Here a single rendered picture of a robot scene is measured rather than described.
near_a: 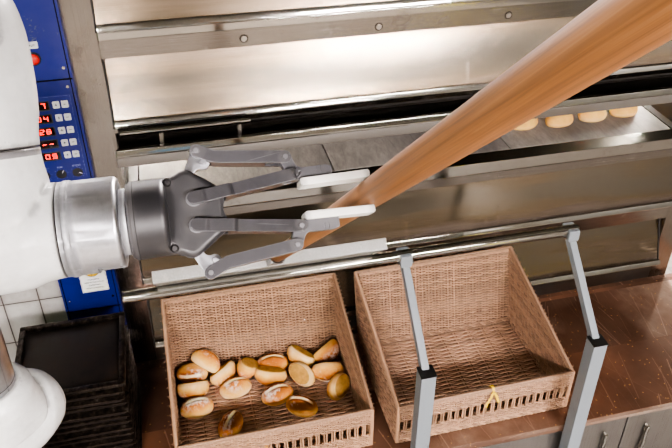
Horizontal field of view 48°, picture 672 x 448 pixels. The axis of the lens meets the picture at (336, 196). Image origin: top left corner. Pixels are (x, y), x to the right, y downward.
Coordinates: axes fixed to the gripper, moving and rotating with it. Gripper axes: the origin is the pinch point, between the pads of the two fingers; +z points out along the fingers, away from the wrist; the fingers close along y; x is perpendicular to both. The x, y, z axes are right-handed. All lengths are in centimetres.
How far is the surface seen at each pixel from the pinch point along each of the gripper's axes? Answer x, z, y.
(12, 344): -172, -71, 12
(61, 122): -121, -43, -42
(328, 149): -158, 31, -34
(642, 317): -168, 135, 35
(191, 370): -167, -20, 28
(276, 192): -144, 11, -21
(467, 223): -156, 73, -5
